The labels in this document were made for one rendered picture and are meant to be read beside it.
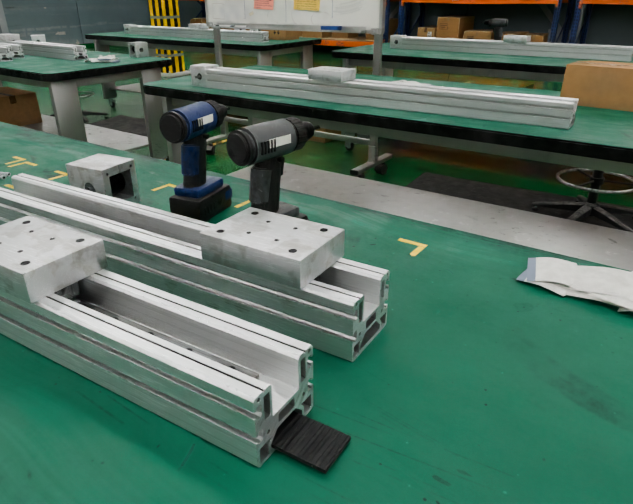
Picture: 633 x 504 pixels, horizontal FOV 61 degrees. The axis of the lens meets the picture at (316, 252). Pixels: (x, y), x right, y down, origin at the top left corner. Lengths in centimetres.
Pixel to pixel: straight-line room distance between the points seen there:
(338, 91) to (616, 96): 105
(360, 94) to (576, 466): 180
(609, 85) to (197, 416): 209
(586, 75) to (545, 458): 196
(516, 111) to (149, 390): 164
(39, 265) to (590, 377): 66
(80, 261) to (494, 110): 159
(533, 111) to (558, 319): 125
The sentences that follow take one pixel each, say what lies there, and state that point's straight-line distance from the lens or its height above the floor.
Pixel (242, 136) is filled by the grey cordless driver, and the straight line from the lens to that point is 85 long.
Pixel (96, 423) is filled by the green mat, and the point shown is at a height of 78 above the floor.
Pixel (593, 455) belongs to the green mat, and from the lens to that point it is 63.
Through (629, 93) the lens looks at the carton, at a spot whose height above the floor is 84.
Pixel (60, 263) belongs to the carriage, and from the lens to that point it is 71.
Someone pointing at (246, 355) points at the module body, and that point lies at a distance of 59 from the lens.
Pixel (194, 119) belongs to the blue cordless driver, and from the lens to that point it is 103.
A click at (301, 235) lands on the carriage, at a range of 70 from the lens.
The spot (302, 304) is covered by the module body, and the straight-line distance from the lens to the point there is 67.
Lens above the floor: 119
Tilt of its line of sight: 26 degrees down
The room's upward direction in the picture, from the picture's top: straight up
